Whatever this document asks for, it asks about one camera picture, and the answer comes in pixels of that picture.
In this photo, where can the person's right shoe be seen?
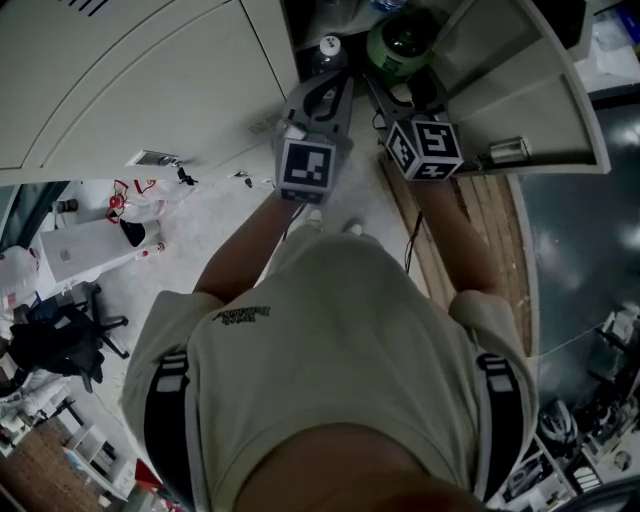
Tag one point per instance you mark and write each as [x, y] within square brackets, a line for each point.
[354, 226]

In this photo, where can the green jar dark lid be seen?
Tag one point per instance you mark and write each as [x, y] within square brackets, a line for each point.
[395, 45]

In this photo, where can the beige metal locker cabinet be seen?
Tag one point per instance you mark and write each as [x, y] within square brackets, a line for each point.
[150, 75]

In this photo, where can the white open shelf unit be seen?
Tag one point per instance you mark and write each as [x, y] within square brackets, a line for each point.
[97, 460]

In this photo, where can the person's right forearm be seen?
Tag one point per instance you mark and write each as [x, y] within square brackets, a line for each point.
[450, 230]

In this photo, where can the person's left shoe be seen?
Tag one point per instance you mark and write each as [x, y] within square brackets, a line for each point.
[315, 217]

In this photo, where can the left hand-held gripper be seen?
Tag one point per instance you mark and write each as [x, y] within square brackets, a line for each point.
[307, 167]

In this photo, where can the clear water jug red cap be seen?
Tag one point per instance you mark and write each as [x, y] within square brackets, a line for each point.
[130, 207]
[160, 189]

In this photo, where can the person's shoe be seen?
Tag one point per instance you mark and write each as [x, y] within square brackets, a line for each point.
[315, 217]
[354, 226]

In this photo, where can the person's left forearm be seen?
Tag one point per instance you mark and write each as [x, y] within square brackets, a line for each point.
[245, 250]

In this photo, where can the white water dispenser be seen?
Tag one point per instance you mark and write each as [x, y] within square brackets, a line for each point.
[80, 250]

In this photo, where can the person's beige shirt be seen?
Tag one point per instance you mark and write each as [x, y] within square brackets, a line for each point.
[330, 350]

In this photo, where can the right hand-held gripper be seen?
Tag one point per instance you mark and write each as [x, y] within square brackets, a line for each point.
[435, 145]

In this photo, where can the black office chair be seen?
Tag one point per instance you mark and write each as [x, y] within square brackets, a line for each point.
[60, 340]

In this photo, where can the small white bottle red cap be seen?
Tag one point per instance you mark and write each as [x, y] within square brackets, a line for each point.
[152, 250]

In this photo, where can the wooden slat pallet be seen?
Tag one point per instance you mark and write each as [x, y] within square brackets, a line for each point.
[500, 225]

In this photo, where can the white plastic bag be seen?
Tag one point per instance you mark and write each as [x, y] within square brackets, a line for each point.
[17, 275]

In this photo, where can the clear bottle white label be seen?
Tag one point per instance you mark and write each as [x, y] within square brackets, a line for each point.
[330, 50]

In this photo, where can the clear bottle blue label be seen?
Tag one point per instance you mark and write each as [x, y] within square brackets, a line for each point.
[387, 4]

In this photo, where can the white bicycle helmet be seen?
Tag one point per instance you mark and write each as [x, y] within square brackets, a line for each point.
[557, 422]

